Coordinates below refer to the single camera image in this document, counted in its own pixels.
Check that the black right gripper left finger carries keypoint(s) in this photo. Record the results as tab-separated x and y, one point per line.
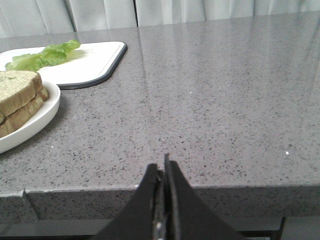
143	217

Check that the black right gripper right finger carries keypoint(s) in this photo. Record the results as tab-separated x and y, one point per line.
190	218

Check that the bread slice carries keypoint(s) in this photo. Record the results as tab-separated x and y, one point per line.
18	118
17	88

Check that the green lettuce leaf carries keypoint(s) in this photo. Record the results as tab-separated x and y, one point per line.
51	55

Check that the white round plate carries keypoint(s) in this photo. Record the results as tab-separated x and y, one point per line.
37	122

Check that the white cutting board grey rim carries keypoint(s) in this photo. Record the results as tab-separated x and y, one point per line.
86	66

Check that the white curtain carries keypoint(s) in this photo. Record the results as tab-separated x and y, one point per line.
19	18

